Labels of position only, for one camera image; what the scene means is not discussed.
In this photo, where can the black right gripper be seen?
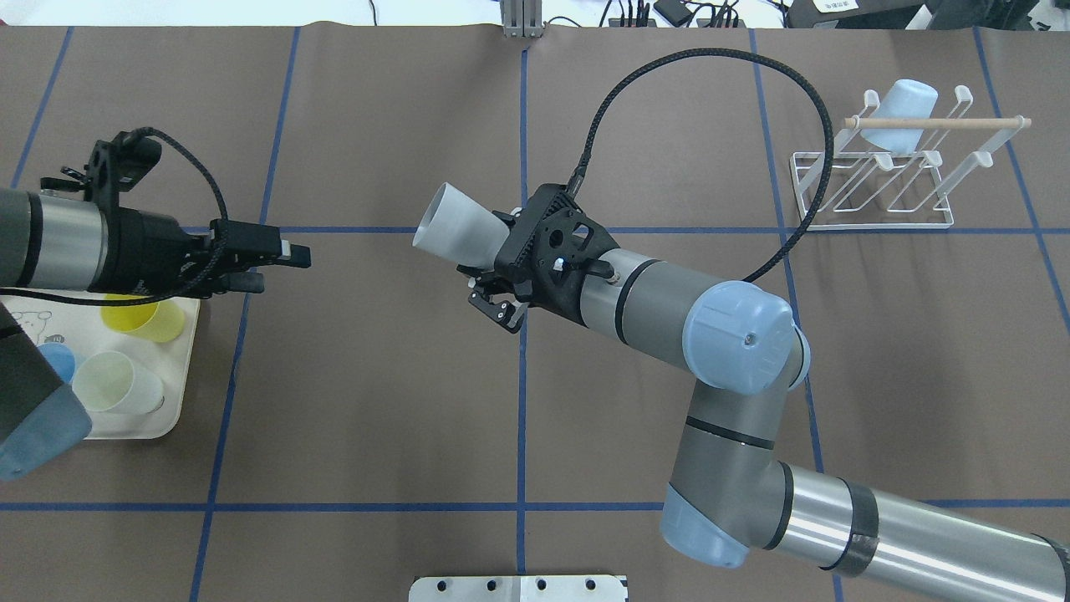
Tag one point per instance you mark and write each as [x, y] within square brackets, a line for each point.
[500, 308]

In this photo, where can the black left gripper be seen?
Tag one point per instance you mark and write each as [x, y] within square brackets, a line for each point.
[144, 242]

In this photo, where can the grey plastic cup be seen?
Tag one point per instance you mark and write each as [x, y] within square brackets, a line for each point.
[458, 229]

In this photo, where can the light blue plastic cup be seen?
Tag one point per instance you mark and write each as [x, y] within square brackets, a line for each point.
[908, 99]

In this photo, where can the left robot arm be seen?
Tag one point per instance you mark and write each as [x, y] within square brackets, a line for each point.
[58, 254]

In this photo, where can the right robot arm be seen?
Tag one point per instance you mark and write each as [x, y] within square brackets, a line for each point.
[940, 371]

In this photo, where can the yellow plastic cup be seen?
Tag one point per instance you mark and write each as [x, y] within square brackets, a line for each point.
[159, 322]

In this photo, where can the cream plastic cup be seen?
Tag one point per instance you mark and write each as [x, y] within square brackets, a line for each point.
[112, 383]

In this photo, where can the cream plastic tray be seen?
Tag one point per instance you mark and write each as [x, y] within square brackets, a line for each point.
[81, 328]

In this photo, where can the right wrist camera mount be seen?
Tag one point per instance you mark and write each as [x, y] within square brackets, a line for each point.
[549, 251]

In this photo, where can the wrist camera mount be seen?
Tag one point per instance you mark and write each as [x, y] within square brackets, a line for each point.
[549, 251]
[114, 167]

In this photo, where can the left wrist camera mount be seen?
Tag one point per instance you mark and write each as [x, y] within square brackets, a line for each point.
[114, 167]

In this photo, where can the aluminium frame post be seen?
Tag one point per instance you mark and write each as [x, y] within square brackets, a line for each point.
[522, 18]

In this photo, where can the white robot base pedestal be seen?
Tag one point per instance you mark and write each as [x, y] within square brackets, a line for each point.
[562, 587]

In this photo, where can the white wire cup rack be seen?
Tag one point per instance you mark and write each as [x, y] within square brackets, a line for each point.
[862, 187]

